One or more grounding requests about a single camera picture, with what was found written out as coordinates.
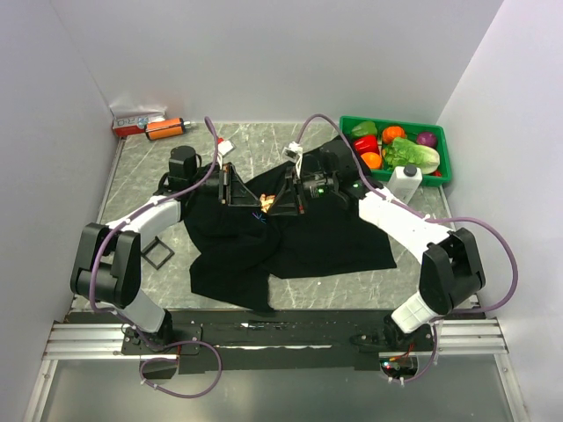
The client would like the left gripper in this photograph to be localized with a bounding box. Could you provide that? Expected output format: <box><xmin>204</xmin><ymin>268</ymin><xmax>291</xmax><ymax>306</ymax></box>
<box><xmin>189</xmin><ymin>164</ymin><xmax>261</xmax><ymax>207</ymax></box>

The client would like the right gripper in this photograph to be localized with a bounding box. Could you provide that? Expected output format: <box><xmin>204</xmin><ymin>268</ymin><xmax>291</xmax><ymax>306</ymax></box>
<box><xmin>267</xmin><ymin>166</ymin><xmax>339</xmax><ymax>216</ymax></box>

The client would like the orange brooch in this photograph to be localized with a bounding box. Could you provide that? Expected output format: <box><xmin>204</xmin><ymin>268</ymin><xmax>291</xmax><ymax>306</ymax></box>
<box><xmin>260</xmin><ymin>194</ymin><xmax>275</xmax><ymax>213</ymax></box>

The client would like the black garment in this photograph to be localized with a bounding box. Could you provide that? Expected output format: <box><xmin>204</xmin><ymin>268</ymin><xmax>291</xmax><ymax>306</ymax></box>
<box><xmin>184</xmin><ymin>193</ymin><xmax>397</xmax><ymax>312</ymax></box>

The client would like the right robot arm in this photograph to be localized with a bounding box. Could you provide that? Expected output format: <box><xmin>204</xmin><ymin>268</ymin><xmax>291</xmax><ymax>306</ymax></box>
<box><xmin>267</xmin><ymin>140</ymin><xmax>486</xmax><ymax>351</ymax></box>

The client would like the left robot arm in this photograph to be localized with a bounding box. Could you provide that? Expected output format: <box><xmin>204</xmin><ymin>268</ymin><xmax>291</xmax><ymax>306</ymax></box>
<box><xmin>70</xmin><ymin>139</ymin><xmax>261</xmax><ymax>353</ymax></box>

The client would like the orange toy fruit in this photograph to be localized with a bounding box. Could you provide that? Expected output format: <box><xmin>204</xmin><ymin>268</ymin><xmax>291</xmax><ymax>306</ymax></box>
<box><xmin>361</xmin><ymin>152</ymin><xmax>383</xmax><ymax>170</ymax></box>

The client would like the red toy pepper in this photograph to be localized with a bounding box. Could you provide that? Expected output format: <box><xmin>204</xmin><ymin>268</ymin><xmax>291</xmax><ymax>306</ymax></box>
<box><xmin>354</xmin><ymin>134</ymin><xmax>380</xmax><ymax>155</ymax></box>

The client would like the orange cylinder tool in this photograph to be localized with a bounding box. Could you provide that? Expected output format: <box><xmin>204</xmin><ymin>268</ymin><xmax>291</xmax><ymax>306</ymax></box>
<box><xmin>144</xmin><ymin>118</ymin><xmax>192</xmax><ymax>141</ymax></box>

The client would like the green toy pepper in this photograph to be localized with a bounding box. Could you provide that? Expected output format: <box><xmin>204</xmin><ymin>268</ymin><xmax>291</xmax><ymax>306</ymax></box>
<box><xmin>350</xmin><ymin>120</ymin><xmax>378</xmax><ymax>139</ymax></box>

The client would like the green plastic crate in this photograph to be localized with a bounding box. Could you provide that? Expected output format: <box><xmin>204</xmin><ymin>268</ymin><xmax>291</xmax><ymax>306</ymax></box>
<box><xmin>340</xmin><ymin>116</ymin><xmax>451</xmax><ymax>187</ymax></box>

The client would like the white plastic bottle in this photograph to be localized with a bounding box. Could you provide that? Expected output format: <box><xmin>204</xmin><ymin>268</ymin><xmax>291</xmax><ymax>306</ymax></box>
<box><xmin>387</xmin><ymin>164</ymin><xmax>422</xmax><ymax>204</ymax></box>

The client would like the toy lettuce cabbage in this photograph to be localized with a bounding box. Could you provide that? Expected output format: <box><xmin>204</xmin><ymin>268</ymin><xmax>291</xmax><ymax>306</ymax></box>
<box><xmin>384</xmin><ymin>137</ymin><xmax>441</xmax><ymax>175</ymax></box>

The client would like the orange toy pumpkin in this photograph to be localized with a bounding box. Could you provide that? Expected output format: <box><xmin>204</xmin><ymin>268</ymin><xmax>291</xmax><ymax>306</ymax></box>
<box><xmin>382</xmin><ymin>126</ymin><xmax>406</xmax><ymax>144</ymax></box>

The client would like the red white box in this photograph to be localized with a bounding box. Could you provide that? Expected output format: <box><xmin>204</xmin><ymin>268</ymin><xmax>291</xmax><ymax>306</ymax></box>
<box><xmin>111</xmin><ymin>105</ymin><xmax>166</xmax><ymax>138</ymax></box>

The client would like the purple toy onion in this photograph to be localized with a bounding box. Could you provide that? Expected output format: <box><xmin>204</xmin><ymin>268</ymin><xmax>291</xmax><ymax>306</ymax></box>
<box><xmin>416</xmin><ymin>131</ymin><xmax>438</xmax><ymax>149</ymax></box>

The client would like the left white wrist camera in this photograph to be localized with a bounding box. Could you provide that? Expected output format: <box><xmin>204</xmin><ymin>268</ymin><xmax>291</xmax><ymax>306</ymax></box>
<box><xmin>218</xmin><ymin>138</ymin><xmax>235</xmax><ymax>156</ymax></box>

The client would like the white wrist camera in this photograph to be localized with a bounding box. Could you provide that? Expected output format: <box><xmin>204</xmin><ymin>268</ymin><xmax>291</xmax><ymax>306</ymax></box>
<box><xmin>218</xmin><ymin>138</ymin><xmax>235</xmax><ymax>156</ymax></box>
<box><xmin>282</xmin><ymin>142</ymin><xmax>303</xmax><ymax>164</ymax></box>

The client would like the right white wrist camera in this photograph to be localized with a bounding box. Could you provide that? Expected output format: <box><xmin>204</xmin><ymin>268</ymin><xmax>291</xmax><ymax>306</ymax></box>
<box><xmin>282</xmin><ymin>142</ymin><xmax>303</xmax><ymax>164</ymax></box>

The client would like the black square frame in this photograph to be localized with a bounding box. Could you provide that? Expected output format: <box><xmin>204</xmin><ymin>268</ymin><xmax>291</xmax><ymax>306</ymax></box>
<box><xmin>141</xmin><ymin>236</ymin><xmax>175</xmax><ymax>271</ymax></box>

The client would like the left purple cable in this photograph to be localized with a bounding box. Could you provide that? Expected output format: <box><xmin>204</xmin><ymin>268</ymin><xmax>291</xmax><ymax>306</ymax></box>
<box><xmin>87</xmin><ymin>116</ymin><xmax>223</xmax><ymax>399</ymax></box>

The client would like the purple cable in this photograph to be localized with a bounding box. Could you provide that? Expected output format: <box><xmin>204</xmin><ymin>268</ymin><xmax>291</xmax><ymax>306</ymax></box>
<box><xmin>294</xmin><ymin>113</ymin><xmax>519</xmax><ymax>383</ymax></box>
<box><xmin>87</xmin><ymin>116</ymin><xmax>223</xmax><ymax>399</ymax></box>

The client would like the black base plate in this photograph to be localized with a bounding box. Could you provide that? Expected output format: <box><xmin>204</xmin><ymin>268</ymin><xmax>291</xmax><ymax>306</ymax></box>
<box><xmin>121</xmin><ymin>309</ymin><xmax>435</xmax><ymax>375</ymax></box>

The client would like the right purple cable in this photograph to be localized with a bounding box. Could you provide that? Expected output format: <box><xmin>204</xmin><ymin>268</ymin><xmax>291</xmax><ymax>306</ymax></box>
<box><xmin>294</xmin><ymin>113</ymin><xmax>519</xmax><ymax>383</ymax></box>

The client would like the aluminium rail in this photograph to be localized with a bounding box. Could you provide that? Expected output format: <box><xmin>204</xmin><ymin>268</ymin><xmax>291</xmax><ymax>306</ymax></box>
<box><xmin>42</xmin><ymin>319</ymin><xmax>508</xmax><ymax>360</ymax></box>

